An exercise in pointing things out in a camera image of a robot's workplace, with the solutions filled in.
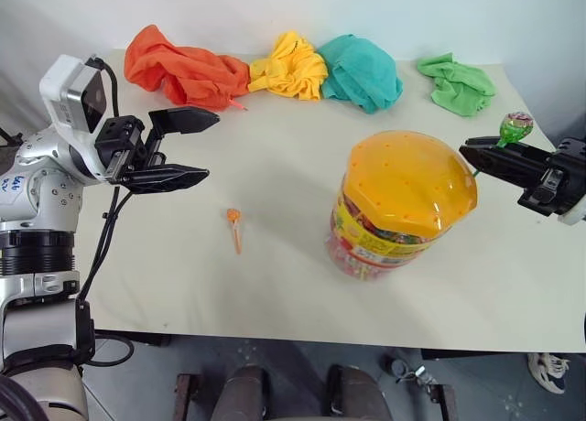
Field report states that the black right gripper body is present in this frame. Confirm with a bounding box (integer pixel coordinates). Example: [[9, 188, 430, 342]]
[[516, 137, 586, 217]]

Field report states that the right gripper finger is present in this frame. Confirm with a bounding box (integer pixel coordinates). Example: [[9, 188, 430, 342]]
[[458, 146, 549, 192], [464, 135, 556, 167]]

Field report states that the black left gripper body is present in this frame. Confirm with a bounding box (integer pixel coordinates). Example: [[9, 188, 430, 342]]
[[93, 114, 167, 187]]

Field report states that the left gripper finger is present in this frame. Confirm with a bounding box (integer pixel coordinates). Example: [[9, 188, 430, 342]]
[[119, 163, 212, 195], [145, 106, 222, 153]]

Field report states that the green lollipop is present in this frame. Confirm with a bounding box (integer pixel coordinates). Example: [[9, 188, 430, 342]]
[[467, 112, 534, 178]]

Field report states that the yellow perforated jar lid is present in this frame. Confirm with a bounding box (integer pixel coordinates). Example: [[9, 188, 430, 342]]
[[339, 130, 480, 233]]

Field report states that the clear plastic lollipop jar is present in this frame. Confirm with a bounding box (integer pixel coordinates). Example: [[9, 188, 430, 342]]
[[324, 182, 454, 283]]

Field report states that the orange crumpled cloth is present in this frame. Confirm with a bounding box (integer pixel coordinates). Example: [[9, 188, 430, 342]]
[[124, 24, 251, 111]]

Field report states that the orange wrapped lollipop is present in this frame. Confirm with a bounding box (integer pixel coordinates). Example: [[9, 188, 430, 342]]
[[225, 207, 244, 256]]

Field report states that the light green crumpled cloth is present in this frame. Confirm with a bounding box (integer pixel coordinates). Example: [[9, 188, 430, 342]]
[[416, 51, 498, 118]]

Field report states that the yellow crumpled cloth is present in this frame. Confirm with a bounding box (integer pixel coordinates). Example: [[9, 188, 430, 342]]
[[247, 30, 330, 103]]

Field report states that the teal crumpled cloth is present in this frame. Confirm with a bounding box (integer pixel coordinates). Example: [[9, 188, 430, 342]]
[[316, 33, 405, 115]]

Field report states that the white and navy sneaker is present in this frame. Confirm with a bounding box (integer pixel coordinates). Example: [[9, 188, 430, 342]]
[[526, 351, 571, 396]]

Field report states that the black round clamp knob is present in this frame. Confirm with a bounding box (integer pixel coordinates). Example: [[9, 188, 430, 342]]
[[384, 354, 441, 391]]

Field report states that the dark rounded brown shape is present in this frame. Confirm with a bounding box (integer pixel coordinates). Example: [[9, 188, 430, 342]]
[[214, 363, 275, 421], [325, 363, 394, 421]]

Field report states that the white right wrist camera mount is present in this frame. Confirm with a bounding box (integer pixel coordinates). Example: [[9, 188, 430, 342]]
[[560, 200, 586, 226]]

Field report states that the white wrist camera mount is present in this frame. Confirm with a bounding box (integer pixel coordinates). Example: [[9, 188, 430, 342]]
[[560, 200, 586, 226], [38, 53, 112, 185]]

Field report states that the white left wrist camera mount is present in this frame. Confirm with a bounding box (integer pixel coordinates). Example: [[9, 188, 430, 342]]
[[38, 53, 112, 185]]

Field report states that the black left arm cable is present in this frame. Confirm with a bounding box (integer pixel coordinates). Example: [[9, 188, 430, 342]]
[[72, 54, 136, 368]]

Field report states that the rusty metal bracket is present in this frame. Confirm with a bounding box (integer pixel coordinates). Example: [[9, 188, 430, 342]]
[[174, 372, 205, 421], [428, 382, 460, 421]]

